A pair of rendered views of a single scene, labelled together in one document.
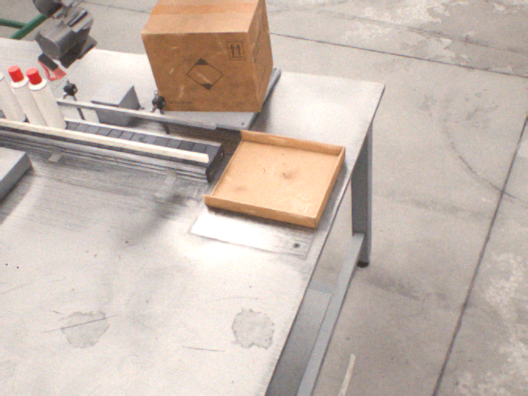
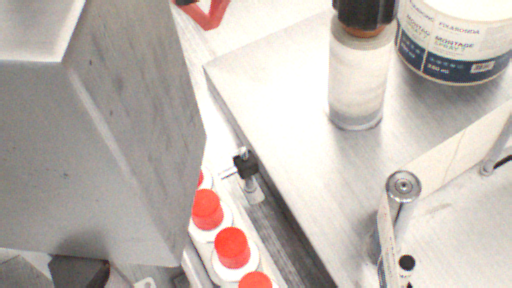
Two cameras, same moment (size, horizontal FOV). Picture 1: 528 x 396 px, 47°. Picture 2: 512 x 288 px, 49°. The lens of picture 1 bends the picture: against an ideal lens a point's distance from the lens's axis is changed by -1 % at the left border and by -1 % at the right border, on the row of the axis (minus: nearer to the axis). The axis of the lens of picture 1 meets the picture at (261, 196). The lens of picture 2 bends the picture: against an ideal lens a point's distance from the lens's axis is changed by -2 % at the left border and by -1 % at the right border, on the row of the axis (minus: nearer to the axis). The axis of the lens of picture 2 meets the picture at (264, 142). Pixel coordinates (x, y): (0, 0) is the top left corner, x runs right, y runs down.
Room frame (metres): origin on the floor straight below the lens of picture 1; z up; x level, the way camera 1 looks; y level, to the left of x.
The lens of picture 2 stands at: (1.79, 1.10, 1.60)
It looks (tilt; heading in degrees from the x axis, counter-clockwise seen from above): 58 degrees down; 220
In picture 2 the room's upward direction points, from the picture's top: 7 degrees counter-clockwise
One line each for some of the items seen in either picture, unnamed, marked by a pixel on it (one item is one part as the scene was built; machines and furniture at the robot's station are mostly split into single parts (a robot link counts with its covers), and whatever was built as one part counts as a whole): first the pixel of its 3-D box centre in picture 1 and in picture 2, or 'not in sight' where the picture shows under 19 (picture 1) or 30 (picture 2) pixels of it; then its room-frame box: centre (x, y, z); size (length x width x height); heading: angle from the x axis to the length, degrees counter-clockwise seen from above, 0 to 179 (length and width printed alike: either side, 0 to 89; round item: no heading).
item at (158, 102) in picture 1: (159, 119); not in sight; (1.37, 0.24, 0.91); 0.07 x 0.03 x 0.16; 151
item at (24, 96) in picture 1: (27, 98); not in sight; (1.49, 0.61, 0.98); 0.05 x 0.05 x 0.20
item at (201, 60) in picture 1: (212, 49); not in sight; (1.56, 0.06, 0.99); 0.30 x 0.24 x 0.27; 73
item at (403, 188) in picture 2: not in sight; (392, 221); (1.51, 1.04, 0.97); 0.05 x 0.05 x 0.19
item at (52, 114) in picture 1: (45, 100); not in sight; (1.46, 0.55, 0.98); 0.05 x 0.05 x 0.20
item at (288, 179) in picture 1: (275, 175); not in sight; (1.13, -0.05, 0.85); 0.30 x 0.26 x 0.04; 61
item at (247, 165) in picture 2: not in sight; (246, 168); (1.51, 0.82, 0.89); 0.03 x 0.03 x 0.12; 61
